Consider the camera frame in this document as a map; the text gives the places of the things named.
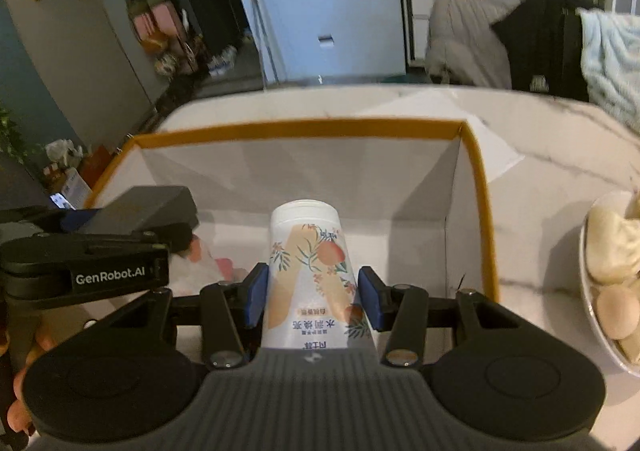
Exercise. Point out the red paper bag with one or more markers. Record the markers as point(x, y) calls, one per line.
point(97, 166)

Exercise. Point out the orange cardboard box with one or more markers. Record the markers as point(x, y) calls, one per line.
point(325, 171)

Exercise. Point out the brown egg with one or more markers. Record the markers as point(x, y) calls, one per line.
point(617, 311)

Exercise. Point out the pink hanging bags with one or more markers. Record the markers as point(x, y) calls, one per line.
point(155, 23)

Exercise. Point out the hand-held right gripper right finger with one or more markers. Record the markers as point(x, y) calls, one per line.
point(371, 301)

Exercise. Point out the grey padded jacket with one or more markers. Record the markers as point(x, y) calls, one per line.
point(470, 26)

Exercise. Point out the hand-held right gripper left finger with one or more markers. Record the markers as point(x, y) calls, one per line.
point(257, 291)

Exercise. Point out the white printed carton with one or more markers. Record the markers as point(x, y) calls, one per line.
point(70, 188)

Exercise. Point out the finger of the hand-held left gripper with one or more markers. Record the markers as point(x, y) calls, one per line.
point(167, 238)
point(75, 220)

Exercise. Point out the white steamed bun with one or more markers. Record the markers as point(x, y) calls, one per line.
point(612, 251)

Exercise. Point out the soccer ball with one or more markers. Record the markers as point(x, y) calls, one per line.
point(165, 64)

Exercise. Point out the black jacket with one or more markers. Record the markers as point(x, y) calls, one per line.
point(545, 41)

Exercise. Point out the black cabinet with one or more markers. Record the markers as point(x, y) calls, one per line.
point(215, 11)

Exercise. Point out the white floral lotion tube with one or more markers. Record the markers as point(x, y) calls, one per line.
point(310, 271)

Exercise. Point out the wall socket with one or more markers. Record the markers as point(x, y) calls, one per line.
point(325, 41)

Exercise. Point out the light blue fleece blanket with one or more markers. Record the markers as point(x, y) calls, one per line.
point(612, 66)

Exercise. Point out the dark grey gift box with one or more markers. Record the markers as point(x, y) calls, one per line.
point(145, 208)

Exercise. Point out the white plastic bag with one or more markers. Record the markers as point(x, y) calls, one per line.
point(65, 151)

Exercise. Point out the person's left hand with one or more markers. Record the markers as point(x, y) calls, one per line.
point(45, 343)

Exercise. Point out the white bowl with buns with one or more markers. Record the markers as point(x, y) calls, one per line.
point(585, 281)

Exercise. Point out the white paper sheet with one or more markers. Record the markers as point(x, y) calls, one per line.
point(500, 151)

